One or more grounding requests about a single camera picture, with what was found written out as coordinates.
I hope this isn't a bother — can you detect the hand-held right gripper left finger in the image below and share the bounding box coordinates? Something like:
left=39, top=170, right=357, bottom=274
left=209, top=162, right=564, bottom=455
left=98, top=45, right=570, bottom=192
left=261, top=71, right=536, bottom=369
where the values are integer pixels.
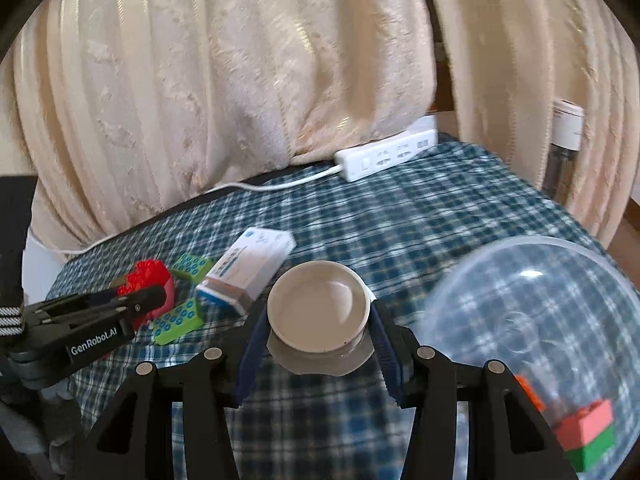
left=82, top=305, right=274, bottom=480

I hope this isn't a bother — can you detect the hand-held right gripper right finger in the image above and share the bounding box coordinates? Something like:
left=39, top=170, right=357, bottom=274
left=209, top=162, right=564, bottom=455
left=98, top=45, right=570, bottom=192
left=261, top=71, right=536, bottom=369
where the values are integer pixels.
left=369, top=299, right=576, bottom=480

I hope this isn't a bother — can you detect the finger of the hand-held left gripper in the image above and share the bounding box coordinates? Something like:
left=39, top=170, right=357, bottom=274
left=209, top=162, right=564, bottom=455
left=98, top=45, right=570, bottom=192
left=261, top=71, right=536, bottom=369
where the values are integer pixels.
left=24, top=292, right=132, bottom=325
left=107, top=285, right=167, bottom=332

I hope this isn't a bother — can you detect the red spiky toy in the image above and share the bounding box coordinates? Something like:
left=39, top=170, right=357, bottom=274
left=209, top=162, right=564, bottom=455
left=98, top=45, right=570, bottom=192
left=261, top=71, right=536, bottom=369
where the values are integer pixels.
left=112, top=259, right=176, bottom=322

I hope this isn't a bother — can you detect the beige ceramic bowl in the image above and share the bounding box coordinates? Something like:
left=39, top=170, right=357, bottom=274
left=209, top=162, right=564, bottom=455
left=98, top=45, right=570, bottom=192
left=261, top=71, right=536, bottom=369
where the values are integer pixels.
left=266, top=261, right=374, bottom=354

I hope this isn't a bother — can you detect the clear plastic storage box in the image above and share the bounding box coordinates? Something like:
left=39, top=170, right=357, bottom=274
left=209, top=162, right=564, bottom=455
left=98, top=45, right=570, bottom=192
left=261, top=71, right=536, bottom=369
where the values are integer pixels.
left=412, top=236, right=640, bottom=477

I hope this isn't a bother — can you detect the green block with blue dots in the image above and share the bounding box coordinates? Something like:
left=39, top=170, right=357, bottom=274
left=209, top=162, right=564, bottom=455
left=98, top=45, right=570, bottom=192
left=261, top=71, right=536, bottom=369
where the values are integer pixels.
left=150, top=297, right=206, bottom=346
left=170, top=254, right=215, bottom=284

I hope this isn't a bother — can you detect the white and blue medicine box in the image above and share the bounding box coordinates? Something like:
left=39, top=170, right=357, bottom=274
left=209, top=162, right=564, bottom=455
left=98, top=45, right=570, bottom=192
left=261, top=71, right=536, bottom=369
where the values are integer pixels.
left=195, top=226, right=297, bottom=316

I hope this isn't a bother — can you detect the blue checked tablecloth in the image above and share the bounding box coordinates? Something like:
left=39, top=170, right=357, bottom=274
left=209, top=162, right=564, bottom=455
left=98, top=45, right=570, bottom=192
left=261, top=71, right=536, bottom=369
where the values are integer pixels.
left=47, top=132, right=640, bottom=480

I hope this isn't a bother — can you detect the orange toy block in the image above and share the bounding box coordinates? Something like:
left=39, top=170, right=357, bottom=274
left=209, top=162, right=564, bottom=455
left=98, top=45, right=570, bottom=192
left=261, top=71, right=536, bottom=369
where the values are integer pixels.
left=517, top=375, right=547, bottom=414

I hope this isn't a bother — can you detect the white power strip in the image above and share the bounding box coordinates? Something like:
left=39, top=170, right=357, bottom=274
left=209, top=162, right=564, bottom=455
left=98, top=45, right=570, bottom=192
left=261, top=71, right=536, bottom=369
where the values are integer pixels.
left=334, top=129, right=439, bottom=183

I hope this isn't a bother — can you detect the red toy block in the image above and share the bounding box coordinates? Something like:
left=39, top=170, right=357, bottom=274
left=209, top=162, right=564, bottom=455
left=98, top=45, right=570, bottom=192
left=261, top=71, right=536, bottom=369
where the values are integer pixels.
left=555, top=400, right=615, bottom=452

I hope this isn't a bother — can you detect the green toy block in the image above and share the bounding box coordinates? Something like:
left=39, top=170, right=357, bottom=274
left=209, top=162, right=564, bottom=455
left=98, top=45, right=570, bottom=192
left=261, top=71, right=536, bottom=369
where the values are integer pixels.
left=567, top=427, right=617, bottom=474

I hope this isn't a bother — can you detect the cream patterned curtain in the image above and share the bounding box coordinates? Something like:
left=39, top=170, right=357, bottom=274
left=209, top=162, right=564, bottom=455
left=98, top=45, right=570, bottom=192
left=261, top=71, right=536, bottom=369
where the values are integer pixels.
left=0, top=0, right=442, bottom=263
left=419, top=0, right=640, bottom=251

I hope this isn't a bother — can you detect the clear bottle with white cap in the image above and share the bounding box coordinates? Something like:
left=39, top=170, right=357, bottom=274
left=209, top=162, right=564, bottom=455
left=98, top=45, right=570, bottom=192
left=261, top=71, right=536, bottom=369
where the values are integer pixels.
left=542, top=100, right=585, bottom=202

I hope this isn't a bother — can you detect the black and white striped strap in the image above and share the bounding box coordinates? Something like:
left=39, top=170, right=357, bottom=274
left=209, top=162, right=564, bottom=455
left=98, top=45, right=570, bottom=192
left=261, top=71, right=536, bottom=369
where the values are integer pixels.
left=0, top=304, right=25, bottom=337

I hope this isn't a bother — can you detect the white power cable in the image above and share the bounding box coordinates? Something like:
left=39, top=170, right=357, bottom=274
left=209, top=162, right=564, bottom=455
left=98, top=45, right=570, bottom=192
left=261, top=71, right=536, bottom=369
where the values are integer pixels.
left=60, top=164, right=347, bottom=257

